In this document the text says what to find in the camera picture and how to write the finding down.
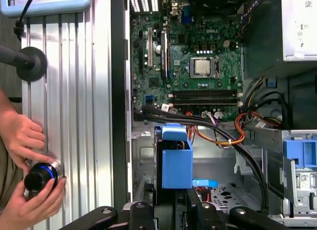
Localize grey power supply unit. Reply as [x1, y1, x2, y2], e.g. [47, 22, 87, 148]
[244, 0, 317, 80]

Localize orange wire bundle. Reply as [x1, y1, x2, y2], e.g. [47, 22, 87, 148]
[185, 111, 283, 149]

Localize blue data wire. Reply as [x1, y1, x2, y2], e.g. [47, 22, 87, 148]
[192, 179, 219, 189]

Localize metal disk bay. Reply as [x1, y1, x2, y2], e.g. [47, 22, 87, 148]
[131, 126, 263, 212]

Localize person's right hand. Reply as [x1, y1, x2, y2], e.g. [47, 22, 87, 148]
[0, 177, 67, 230]

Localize black and yellow power wires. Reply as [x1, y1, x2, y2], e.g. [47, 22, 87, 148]
[244, 78, 290, 127]

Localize black expansion slot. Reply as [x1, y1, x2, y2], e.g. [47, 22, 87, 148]
[138, 31, 145, 73]

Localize black PC case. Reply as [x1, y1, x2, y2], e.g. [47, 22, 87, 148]
[110, 0, 317, 230]

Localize white expansion slot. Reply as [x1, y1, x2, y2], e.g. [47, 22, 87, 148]
[148, 27, 153, 68]

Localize person's khaki clothed trunk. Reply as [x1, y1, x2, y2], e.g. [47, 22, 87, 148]
[0, 138, 25, 211]

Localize silver CPU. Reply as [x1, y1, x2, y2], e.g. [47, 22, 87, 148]
[194, 59, 212, 76]

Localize green motherboard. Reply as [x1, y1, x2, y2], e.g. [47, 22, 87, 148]
[130, 2, 245, 122]

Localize metal optical drive cage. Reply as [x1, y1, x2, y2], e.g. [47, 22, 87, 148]
[244, 127, 317, 227]

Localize CPU socket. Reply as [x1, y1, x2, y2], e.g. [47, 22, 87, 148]
[189, 56, 221, 80]

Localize person's left hand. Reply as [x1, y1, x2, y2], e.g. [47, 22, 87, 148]
[0, 110, 56, 173]

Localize hard disk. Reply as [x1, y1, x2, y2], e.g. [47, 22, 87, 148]
[153, 123, 194, 207]

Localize black pendant cable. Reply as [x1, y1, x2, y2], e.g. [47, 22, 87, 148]
[13, 0, 38, 42]

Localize black case fan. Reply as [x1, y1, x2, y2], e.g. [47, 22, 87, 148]
[188, 0, 248, 16]

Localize round black tool blue ring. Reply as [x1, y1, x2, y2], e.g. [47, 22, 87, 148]
[23, 160, 65, 200]

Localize pale blue teach pendant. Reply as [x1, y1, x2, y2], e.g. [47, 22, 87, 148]
[0, 0, 95, 18]

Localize blue plastic drive latch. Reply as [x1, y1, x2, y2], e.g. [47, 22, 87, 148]
[283, 139, 317, 169]

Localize black round stand foot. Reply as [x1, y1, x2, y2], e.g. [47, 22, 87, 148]
[0, 46, 48, 82]

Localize thin red fan wire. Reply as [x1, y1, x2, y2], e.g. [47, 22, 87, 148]
[238, 0, 264, 37]

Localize thick black cable bundle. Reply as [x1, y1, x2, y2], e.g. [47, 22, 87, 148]
[133, 103, 270, 209]

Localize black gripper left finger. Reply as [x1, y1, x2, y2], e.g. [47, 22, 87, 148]
[59, 201, 175, 230]

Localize black RAM slot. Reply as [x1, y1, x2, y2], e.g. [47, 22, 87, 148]
[172, 97, 243, 107]
[172, 89, 243, 98]

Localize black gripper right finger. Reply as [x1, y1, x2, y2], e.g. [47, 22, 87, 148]
[187, 189, 289, 230]

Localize red power wire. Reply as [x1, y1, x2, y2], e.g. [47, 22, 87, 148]
[195, 187, 211, 204]

